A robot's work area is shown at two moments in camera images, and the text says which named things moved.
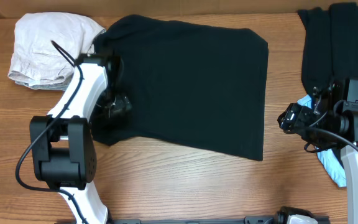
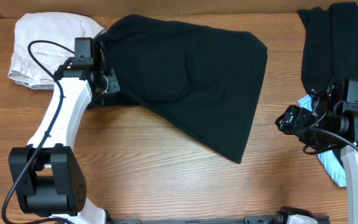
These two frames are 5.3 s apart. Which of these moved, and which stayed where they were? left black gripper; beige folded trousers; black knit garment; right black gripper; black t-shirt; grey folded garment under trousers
Moved: left black gripper; black t-shirt
Stayed: grey folded garment under trousers; right black gripper; black knit garment; beige folded trousers
